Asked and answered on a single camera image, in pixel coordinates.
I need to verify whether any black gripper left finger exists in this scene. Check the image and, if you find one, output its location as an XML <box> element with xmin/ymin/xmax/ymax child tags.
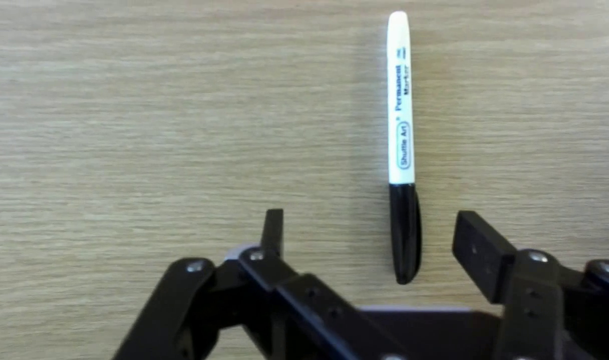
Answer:
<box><xmin>113</xmin><ymin>207</ymin><xmax>413</xmax><ymax>360</ymax></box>

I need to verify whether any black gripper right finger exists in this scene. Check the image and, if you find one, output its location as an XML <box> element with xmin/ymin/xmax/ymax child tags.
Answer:
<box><xmin>451</xmin><ymin>209</ymin><xmax>609</xmax><ymax>360</ymax></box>

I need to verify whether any white marker with black cap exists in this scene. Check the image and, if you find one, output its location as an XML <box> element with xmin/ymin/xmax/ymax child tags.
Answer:
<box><xmin>384</xmin><ymin>7</ymin><xmax>425</xmax><ymax>286</ymax></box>

